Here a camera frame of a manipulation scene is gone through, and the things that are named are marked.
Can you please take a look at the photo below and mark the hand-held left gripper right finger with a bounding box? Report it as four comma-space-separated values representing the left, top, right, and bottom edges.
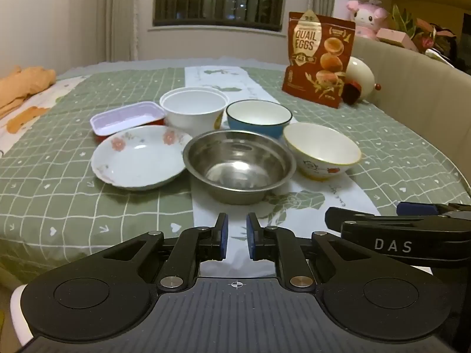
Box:
246, 212, 372, 295

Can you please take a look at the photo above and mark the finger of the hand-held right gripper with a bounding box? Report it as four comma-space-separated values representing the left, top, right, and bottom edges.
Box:
325, 207, 447, 233
397, 202, 471, 221

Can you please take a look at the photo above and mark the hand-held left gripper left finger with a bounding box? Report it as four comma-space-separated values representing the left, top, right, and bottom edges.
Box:
99, 212, 229, 295

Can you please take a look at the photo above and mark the stainless steel bowl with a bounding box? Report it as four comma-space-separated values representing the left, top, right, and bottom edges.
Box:
183, 129, 297, 206

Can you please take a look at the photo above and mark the cream bowl with yellow rim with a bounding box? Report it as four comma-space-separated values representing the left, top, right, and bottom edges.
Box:
283, 122, 363, 182

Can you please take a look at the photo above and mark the white floral plate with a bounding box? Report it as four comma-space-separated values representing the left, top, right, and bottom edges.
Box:
91, 125, 188, 191

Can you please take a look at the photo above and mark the blue ceramic bowl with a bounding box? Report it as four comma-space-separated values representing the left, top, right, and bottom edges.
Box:
225, 99, 293, 141

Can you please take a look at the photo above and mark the white paper bowl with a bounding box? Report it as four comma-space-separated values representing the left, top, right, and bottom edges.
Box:
159, 87, 229, 136

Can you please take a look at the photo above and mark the red and white plastic tray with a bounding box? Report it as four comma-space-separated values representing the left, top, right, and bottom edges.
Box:
90, 101, 166, 144

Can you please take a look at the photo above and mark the beige padded sofa back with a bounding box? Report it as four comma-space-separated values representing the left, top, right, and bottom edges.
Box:
353, 37, 471, 192

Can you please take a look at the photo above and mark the cream egg-shaped ornament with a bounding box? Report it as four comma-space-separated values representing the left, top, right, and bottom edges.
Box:
342, 56, 381, 101

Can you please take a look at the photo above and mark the green checked tablecloth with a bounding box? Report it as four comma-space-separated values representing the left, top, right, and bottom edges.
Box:
0, 57, 471, 287

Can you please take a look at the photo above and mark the red snack bag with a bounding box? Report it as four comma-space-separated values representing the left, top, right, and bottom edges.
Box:
282, 11, 357, 109

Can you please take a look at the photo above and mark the pink box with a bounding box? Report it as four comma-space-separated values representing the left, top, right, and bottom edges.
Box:
376, 27, 420, 52

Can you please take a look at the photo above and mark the potted plant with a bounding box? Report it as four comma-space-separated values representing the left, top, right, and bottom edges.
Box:
392, 4, 460, 59

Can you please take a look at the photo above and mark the pink plush toy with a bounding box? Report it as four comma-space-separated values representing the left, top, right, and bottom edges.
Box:
346, 0, 390, 41

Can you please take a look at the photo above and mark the white bear-print sheet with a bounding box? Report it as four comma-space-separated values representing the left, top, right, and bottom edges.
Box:
0, 77, 91, 155

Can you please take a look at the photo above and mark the dark barred window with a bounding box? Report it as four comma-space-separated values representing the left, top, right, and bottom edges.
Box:
152, 0, 288, 34

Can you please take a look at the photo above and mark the white curtain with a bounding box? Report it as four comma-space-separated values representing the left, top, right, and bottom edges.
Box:
129, 0, 153, 61

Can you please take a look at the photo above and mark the orange cloth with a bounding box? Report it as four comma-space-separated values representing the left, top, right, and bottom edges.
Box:
0, 65, 57, 118

